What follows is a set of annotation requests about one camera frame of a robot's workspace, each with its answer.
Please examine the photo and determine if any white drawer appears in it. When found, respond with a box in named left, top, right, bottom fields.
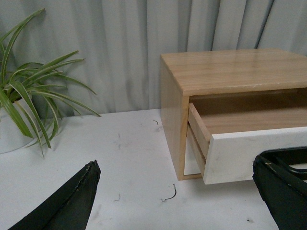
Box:
left=184, top=125, right=206, bottom=177
left=188, top=92, right=307, bottom=184

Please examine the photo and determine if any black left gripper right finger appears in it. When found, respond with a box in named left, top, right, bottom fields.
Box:
left=252, top=155, right=307, bottom=230

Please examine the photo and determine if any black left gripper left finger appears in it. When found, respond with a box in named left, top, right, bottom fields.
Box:
left=10, top=161, right=101, bottom=230

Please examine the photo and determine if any grey curtain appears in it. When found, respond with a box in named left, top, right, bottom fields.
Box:
left=0, top=0, right=307, bottom=114

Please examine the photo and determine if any curved wire scrap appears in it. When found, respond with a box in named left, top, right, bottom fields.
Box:
left=161, top=184, right=177, bottom=202

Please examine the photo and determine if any wooden drawer cabinet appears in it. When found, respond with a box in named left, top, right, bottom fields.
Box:
left=160, top=49, right=307, bottom=180

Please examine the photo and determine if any green spider plant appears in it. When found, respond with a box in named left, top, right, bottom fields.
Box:
left=0, top=9, right=98, bottom=151

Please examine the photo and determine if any white bottom drawer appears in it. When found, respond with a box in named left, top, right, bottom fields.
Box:
left=184, top=125, right=206, bottom=177

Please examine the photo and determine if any white top drawer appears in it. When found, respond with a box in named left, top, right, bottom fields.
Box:
left=188, top=92, right=307, bottom=184

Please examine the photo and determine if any white plant pot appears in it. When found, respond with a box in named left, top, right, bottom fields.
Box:
left=0, top=99, right=37, bottom=154

